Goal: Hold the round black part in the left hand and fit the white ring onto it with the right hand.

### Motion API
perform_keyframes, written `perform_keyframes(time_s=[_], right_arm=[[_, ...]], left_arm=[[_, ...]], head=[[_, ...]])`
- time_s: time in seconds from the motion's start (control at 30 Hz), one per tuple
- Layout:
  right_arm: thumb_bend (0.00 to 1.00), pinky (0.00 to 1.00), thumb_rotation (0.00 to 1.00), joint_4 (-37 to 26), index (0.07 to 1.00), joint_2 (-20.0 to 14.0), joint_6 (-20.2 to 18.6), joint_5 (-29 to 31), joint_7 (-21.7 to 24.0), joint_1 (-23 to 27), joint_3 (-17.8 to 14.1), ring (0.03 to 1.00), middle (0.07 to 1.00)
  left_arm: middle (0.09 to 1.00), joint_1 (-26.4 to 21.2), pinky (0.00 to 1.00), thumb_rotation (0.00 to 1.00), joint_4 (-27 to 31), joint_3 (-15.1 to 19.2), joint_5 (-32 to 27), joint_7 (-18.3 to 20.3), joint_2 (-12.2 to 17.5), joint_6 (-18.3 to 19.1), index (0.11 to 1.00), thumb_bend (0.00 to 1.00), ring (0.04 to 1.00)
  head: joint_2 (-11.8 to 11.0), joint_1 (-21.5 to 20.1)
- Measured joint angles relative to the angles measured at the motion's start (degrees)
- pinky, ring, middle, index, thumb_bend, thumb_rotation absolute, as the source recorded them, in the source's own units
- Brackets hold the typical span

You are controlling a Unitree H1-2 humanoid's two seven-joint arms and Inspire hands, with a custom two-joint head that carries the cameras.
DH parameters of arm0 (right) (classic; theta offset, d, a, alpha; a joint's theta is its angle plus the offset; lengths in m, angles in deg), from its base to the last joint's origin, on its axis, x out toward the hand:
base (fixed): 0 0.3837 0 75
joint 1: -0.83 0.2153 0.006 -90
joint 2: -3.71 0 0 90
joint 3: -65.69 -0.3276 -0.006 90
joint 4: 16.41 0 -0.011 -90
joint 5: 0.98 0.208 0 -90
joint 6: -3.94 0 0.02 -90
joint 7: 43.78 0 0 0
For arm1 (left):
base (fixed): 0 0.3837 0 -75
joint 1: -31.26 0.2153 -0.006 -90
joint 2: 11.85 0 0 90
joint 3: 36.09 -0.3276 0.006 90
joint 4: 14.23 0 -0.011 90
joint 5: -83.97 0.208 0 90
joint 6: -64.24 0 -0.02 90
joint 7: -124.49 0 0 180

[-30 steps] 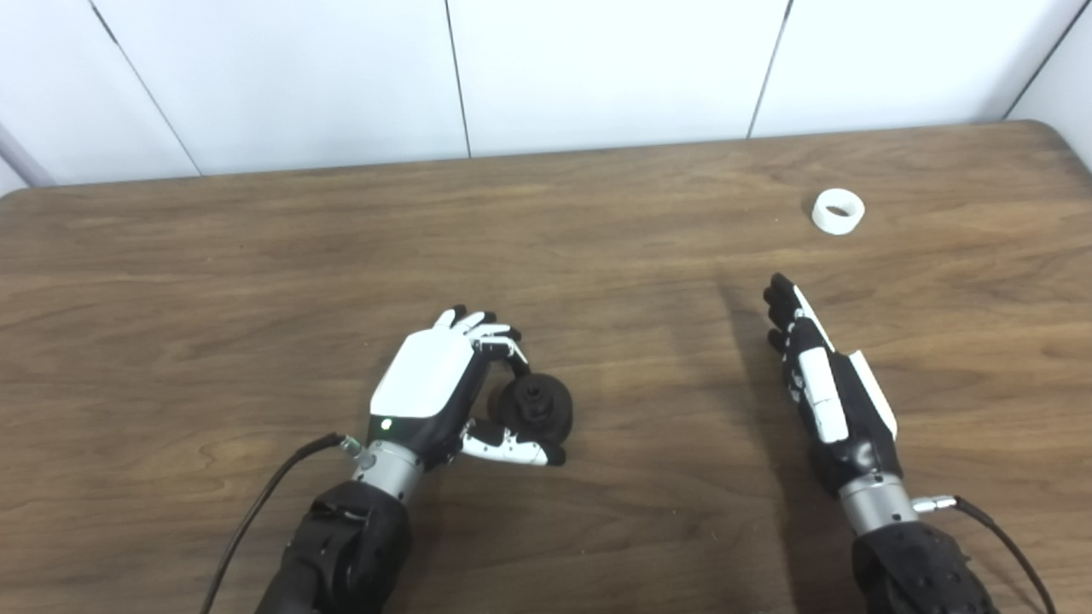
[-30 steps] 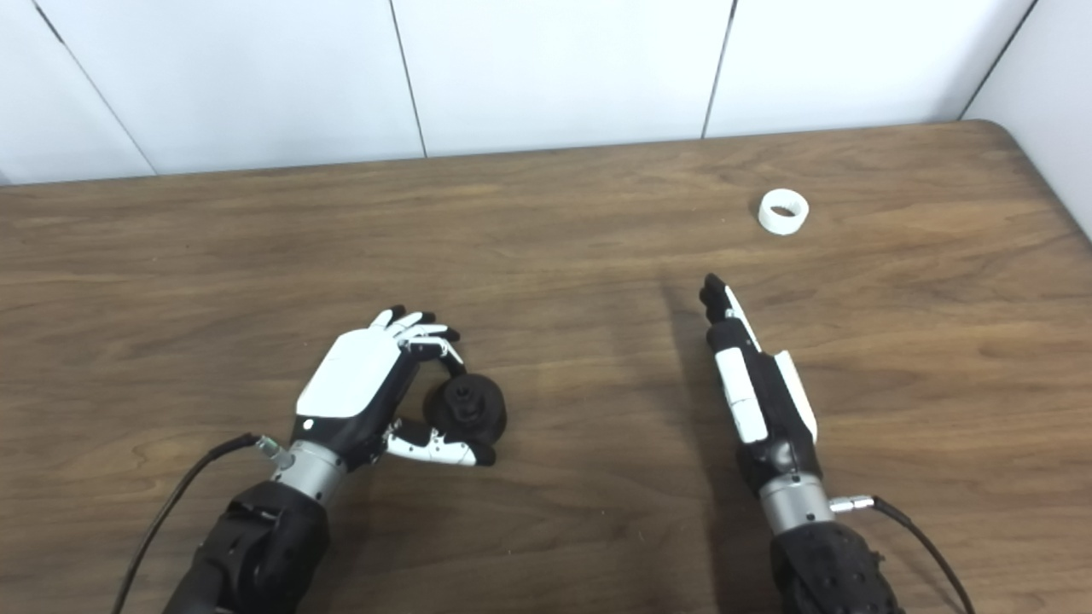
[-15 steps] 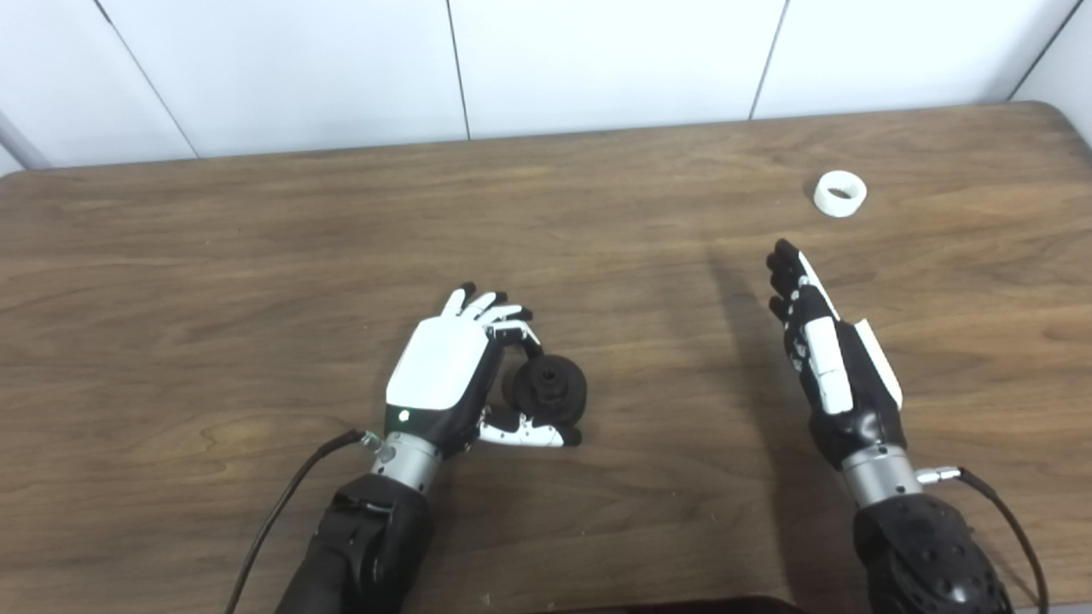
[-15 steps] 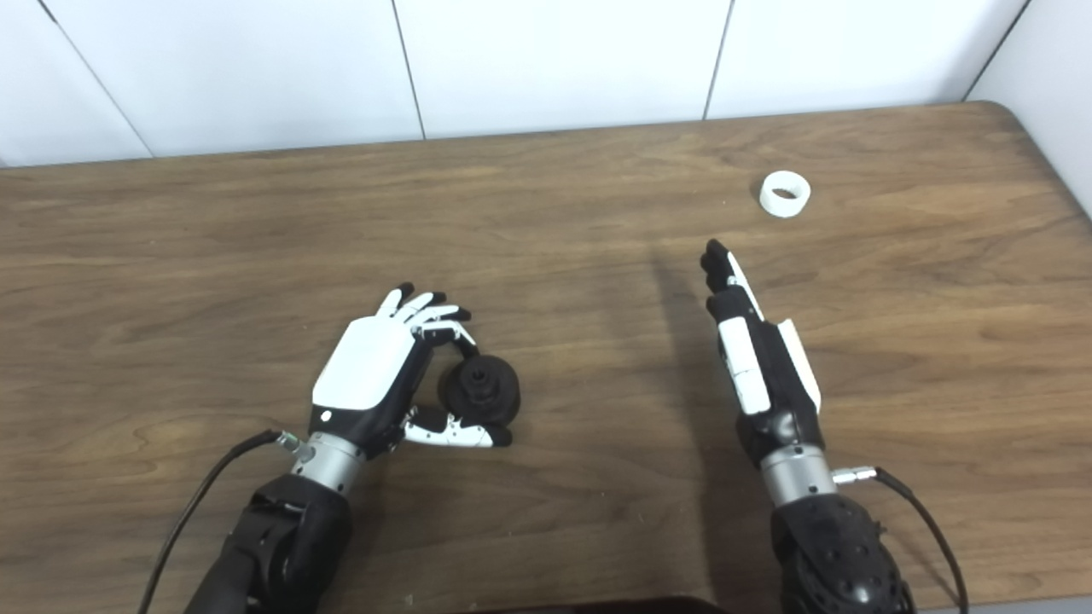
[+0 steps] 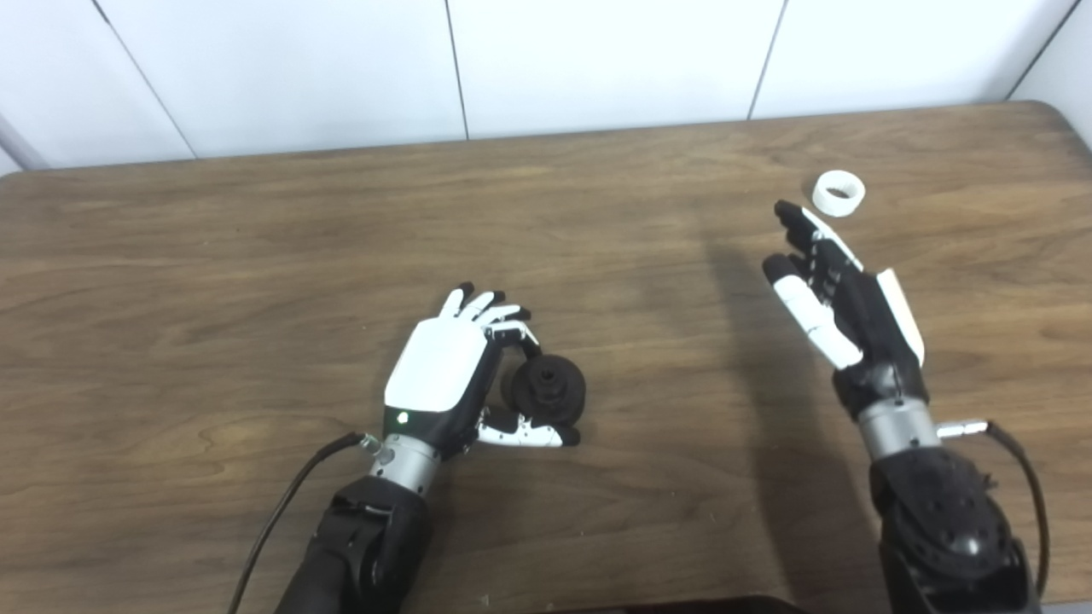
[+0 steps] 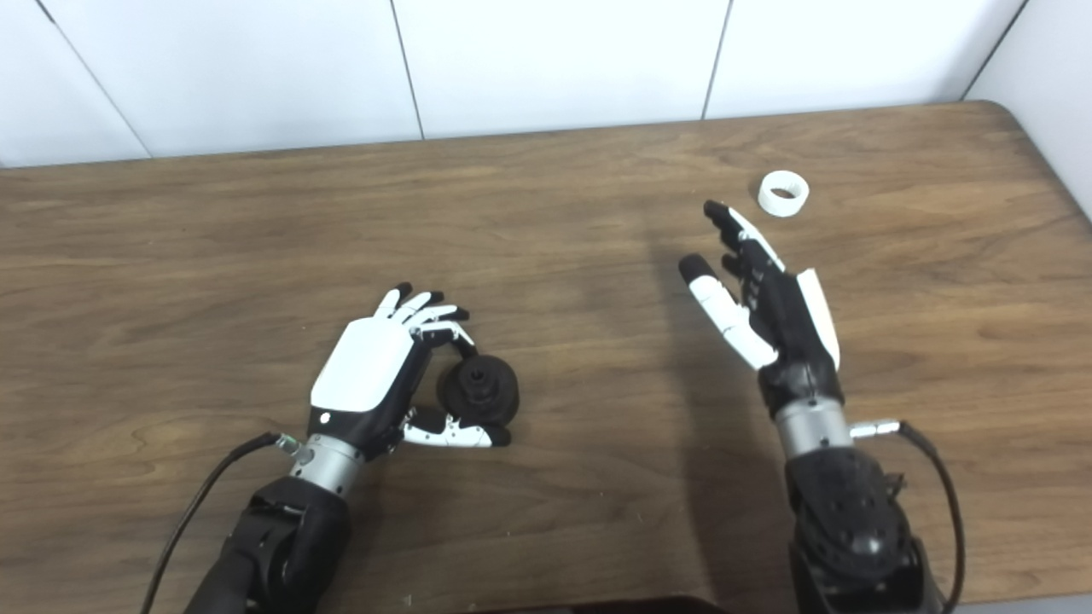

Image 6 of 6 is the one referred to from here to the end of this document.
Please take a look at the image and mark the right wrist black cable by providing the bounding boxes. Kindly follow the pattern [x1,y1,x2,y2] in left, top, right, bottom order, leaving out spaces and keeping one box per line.
[849,418,967,614]

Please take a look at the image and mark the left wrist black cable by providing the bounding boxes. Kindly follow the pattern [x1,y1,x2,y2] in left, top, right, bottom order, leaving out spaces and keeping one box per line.
[141,432,299,614]

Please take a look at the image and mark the round black part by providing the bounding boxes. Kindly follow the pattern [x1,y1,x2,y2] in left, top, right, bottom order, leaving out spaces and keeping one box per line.
[436,356,520,427]

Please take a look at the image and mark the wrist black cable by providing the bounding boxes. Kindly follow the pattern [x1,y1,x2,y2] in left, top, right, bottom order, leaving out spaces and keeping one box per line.
[849,418,967,614]
[141,432,299,614]

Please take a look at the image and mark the white ring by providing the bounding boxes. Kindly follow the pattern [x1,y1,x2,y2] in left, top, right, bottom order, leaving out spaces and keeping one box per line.
[758,170,810,218]

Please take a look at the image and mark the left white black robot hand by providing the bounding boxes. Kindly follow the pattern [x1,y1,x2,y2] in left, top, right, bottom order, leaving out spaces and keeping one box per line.
[307,283,513,466]

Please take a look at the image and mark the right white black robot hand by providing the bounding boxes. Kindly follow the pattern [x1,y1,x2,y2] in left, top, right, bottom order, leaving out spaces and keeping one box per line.
[678,200,845,419]

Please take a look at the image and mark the dark robot torso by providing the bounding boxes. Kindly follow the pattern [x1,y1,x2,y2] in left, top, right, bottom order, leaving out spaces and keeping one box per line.
[461,594,726,614]

